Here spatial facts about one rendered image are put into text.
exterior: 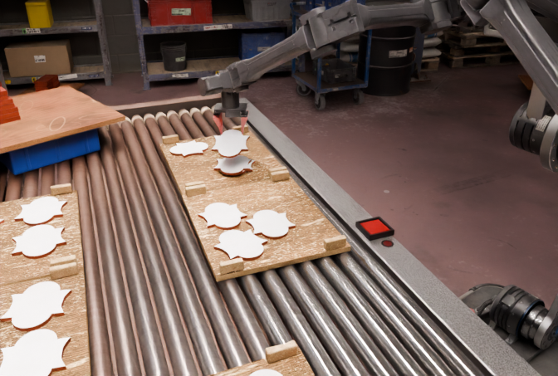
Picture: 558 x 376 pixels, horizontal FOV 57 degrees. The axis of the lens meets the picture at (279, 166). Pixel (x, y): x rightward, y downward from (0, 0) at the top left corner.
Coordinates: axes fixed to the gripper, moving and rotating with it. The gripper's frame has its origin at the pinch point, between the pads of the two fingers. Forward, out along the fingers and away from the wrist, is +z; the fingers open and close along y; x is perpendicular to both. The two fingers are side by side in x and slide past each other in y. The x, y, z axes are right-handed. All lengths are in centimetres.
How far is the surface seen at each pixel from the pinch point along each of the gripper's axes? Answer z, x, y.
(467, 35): 60, 454, 224
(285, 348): 9, -85, 19
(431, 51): 80, 455, 184
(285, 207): 10.9, -29.7, 17.9
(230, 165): 8.7, -7.1, -0.2
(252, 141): 10.6, 17.3, 5.3
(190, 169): 10.5, -6.5, -13.5
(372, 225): 12, -38, 42
